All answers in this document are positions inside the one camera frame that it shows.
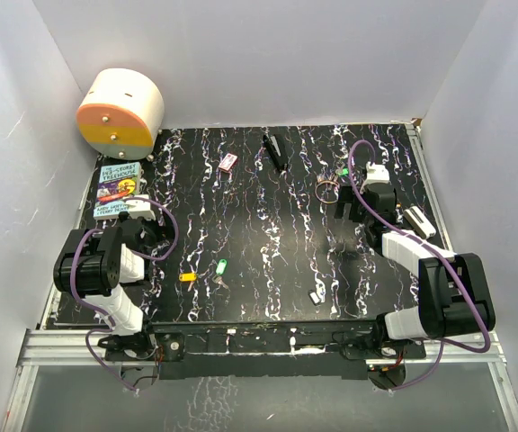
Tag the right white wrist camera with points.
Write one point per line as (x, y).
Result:
(376, 174)

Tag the small black white clip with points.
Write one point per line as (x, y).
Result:
(314, 297)

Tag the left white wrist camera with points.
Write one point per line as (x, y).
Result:
(139, 206)

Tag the small red white box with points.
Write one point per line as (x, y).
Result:
(227, 162)

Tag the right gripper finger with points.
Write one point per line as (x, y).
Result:
(344, 197)
(357, 212)

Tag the blue children's paperback book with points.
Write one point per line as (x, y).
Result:
(115, 183)

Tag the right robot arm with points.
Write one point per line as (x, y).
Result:
(453, 295)

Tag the key with yellow tag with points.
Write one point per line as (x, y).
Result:
(188, 280)

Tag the black stapler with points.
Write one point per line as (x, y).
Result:
(275, 146)

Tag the key with green tag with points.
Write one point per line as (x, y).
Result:
(341, 172)

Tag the round pastel drawer box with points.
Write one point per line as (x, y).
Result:
(121, 114)

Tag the large metal keyring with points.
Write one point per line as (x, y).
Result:
(326, 191)

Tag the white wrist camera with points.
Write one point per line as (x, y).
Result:
(376, 174)
(139, 206)

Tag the white rectangular device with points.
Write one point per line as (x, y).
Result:
(421, 225)

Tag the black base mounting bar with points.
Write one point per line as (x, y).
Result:
(183, 350)

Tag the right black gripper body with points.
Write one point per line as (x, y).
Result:
(365, 193)

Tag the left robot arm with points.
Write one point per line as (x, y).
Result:
(95, 266)

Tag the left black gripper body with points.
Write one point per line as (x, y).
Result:
(154, 233)

